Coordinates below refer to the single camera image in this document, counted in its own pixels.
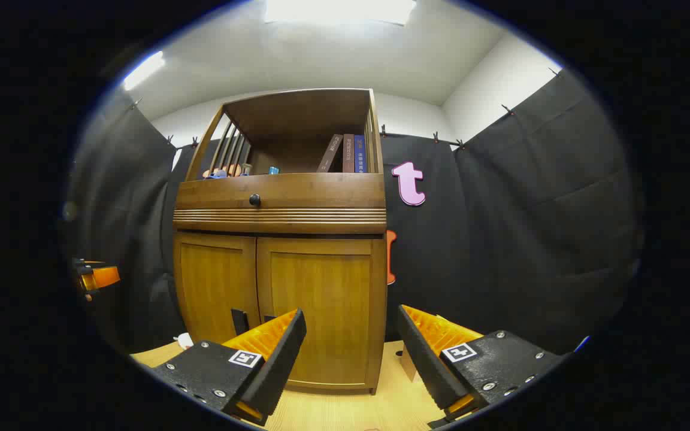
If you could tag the small orange blue ornament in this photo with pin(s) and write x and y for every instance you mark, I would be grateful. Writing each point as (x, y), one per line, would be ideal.
(231, 170)

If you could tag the leaning brown book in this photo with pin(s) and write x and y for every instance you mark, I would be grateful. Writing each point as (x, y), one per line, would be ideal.
(330, 154)

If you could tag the black drawer knob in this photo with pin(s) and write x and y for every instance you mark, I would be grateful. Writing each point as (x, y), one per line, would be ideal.
(254, 199)

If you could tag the rectangular ceiling light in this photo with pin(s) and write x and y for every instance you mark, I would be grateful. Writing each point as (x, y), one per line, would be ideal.
(339, 11)

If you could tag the black backdrop cloth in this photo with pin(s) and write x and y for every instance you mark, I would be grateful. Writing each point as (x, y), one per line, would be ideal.
(513, 239)

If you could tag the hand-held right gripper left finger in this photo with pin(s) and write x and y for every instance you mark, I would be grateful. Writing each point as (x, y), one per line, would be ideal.
(273, 365)

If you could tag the wooden shoe cabinet door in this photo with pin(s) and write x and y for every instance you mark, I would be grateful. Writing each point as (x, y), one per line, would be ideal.
(213, 281)
(321, 287)

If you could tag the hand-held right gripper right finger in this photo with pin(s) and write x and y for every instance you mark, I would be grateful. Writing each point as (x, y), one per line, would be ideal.
(429, 365)

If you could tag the upright brown book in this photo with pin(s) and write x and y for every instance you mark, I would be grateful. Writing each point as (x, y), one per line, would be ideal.
(348, 153)

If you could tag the wooden double-door shoe cabinet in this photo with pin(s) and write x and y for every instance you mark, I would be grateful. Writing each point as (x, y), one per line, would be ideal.
(321, 191)

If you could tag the small white object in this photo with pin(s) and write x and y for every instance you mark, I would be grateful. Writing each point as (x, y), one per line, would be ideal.
(184, 340)

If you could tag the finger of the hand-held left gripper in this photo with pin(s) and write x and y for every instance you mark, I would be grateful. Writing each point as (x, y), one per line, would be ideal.
(104, 276)

